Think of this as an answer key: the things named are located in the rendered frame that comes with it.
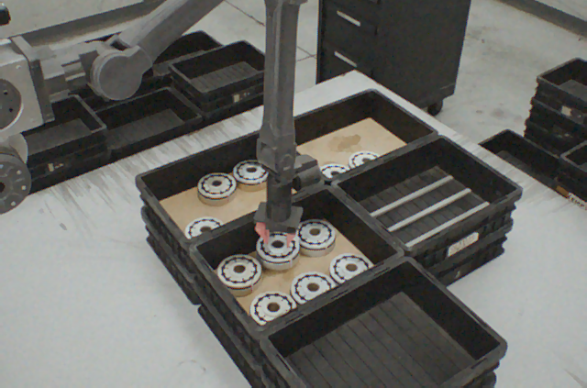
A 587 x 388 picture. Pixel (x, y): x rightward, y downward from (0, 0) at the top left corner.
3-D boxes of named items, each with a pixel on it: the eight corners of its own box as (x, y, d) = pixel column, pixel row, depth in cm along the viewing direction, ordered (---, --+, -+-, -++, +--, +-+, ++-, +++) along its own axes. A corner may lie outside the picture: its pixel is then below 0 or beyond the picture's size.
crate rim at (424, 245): (406, 260, 149) (407, 253, 148) (327, 190, 169) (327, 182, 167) (525, 196, 167) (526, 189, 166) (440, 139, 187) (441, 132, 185)
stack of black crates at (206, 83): (209, 181, 292) (202, 94, 264) (176, 148, 310) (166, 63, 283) (282, 149, 311) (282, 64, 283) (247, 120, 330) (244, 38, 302)
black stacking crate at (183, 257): (191, 280, 157) (186, 246, 150) (138, 211, 176) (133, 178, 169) (325, 217, 174) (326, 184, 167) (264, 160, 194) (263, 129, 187)
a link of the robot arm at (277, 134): (255, -41, 127) (289, -34, 119) (280, -43, 130) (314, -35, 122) (250, 162, 145) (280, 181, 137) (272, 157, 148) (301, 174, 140)
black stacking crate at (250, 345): (258, 370, 137) (256, 336, 130) (191, 282, 156) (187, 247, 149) (401, 289, 155) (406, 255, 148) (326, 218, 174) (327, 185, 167)
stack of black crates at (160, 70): (166, 138, 317) (158, 76, 296) (138, 111, 335) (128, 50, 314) (237, 112, 336) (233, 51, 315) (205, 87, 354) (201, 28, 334)
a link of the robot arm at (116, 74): (255, -90, 123) (287, -85, 116) (284, -28, 132) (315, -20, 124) (64, 59, 112) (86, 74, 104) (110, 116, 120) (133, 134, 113)
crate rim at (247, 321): (256, 342, 131) (256, 335, 130) (186, 252, 150) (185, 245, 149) (406, 260, 149) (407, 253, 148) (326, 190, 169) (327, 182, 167)
